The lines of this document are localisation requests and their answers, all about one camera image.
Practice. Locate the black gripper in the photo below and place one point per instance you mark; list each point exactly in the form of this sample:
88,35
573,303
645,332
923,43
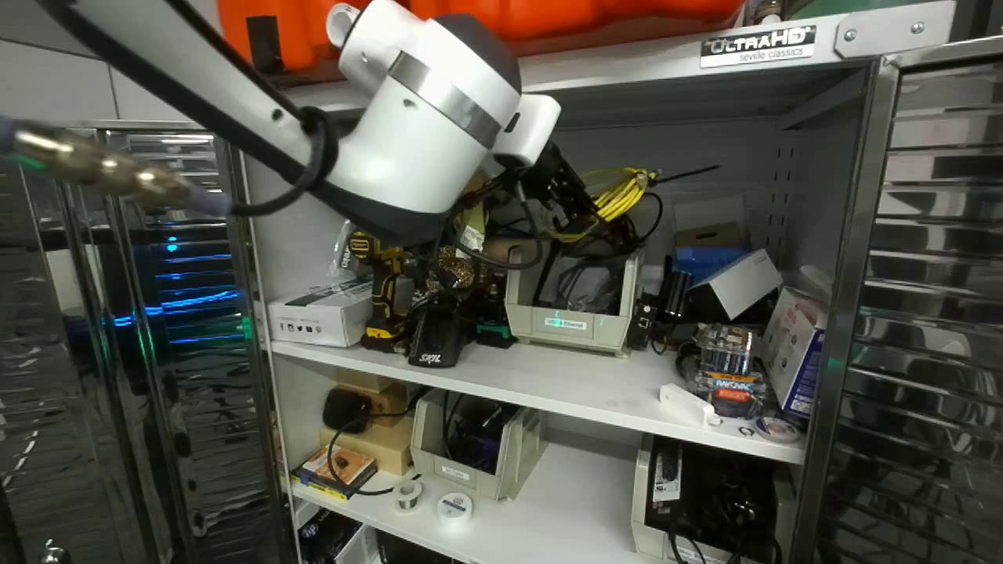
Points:
550,192

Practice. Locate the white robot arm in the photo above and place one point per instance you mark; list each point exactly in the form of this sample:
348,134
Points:
418,127

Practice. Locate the beige toolbox bin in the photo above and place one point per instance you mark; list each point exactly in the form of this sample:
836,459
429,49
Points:
568,331

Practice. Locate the grey flat box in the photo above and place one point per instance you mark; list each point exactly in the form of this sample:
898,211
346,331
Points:
711,220

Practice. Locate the blue cardboard box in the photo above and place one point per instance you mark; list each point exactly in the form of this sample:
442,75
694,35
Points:
711,266

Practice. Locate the brown gold tangled part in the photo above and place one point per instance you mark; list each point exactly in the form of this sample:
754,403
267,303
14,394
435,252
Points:
464,271

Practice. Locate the metal shelf cabinet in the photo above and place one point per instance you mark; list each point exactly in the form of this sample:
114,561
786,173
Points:
646,79

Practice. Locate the small green object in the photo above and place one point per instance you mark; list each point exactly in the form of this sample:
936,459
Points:
498,337

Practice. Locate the white open box flap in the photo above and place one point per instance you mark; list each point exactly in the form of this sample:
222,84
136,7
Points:
748,284

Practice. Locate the orange plastic case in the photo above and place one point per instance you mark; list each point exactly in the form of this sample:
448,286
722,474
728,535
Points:
585,13
293,25

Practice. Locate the black battery charger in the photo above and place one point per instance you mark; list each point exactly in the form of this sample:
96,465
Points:
438,337

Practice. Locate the clear battery pack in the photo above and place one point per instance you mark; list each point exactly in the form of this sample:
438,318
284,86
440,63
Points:
728,349

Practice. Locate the small white plastic part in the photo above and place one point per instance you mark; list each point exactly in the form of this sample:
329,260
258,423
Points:
689,404

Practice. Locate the red label battery pack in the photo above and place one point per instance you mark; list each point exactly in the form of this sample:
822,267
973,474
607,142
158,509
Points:
737,395

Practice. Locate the white printed box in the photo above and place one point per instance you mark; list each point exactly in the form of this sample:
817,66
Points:
793,352

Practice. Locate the white electronic box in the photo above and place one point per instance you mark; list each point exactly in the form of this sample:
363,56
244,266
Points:
318,315

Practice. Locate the wooden box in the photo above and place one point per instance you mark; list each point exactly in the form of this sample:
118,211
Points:
394,443

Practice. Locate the black mouse shaped device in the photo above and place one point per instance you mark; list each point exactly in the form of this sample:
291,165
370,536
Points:
346,409

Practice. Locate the white round disc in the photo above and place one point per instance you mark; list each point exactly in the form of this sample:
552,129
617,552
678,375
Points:
455,507

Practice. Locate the white tape roll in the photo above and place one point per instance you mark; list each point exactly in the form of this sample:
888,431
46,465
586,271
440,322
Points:
408,493

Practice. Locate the reflective metal cabinet door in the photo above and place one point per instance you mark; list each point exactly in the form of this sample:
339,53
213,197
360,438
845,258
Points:
929,315

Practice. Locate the orange cover notebook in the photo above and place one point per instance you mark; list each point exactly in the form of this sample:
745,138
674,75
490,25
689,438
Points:
338,474

